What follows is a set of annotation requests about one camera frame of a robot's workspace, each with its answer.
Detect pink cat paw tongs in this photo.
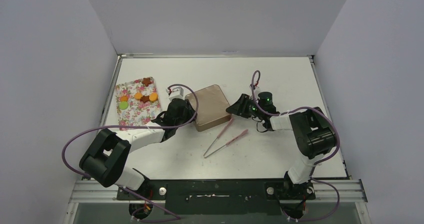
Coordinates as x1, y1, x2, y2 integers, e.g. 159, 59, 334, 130
202, 118, 249, 159

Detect brown box lid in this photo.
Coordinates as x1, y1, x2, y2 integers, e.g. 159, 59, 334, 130
195, 84, 230, 116

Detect brown square cookie box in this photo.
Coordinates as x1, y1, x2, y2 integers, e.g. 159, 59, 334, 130
194, 114, 232, 132

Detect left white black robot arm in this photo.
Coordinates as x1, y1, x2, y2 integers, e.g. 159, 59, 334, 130
79, 98, 196, 199

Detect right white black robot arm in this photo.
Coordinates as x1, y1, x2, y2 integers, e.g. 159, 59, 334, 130
226, 92, 340, 200

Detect orange round cookie right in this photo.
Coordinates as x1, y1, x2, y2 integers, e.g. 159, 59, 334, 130
148, 92, 159, 102

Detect brown star cookie centre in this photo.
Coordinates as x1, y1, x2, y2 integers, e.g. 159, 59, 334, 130
139, 95, 150, 103

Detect brown star cookie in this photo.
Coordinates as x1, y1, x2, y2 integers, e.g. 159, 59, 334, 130
141, 77, 152, 87
139, 95, 150, 103

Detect floral cookie tray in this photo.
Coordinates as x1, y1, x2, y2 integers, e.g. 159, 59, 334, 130
114, 77, 163, 131

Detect orange flower cookie tray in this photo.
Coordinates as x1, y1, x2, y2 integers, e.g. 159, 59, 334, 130
134, 92, 143, 100

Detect green round cookie left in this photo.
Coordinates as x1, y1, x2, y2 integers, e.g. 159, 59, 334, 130
118, 101, 129, 110

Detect orange cookie far left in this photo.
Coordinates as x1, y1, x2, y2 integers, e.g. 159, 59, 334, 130
119, 96, 129, 102

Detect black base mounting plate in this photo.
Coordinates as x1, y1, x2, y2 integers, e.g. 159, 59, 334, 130
136, 178, 316, 216

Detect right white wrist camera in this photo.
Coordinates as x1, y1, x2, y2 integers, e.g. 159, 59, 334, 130
252, 85, 261, 100

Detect aluminium frame rail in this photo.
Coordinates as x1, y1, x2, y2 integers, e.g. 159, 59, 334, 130
69, 180, 367, 204

